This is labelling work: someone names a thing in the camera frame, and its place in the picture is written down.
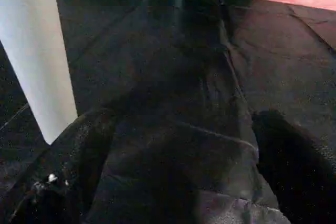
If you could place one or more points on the white plastic table leg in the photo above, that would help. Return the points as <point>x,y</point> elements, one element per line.
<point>37,51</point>

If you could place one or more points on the black work mat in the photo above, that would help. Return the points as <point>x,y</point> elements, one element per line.
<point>184,77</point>

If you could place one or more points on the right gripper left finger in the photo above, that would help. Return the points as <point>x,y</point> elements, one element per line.
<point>58,177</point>

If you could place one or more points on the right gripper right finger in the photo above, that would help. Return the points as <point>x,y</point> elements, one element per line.
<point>299,171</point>

